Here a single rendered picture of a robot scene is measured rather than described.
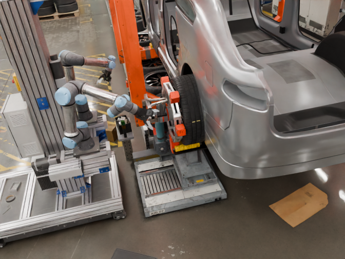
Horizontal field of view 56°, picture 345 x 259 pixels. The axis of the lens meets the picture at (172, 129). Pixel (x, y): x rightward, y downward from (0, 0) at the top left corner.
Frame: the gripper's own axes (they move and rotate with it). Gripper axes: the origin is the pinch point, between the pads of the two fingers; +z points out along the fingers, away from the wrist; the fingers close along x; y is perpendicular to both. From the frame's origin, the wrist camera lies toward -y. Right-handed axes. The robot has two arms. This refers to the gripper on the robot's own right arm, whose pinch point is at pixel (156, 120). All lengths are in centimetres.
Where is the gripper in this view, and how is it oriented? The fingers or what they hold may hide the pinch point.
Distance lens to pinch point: 242.4
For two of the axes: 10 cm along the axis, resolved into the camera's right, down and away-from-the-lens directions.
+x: -3.0, 9.3, -2.1
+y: -6.5, -0.4, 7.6
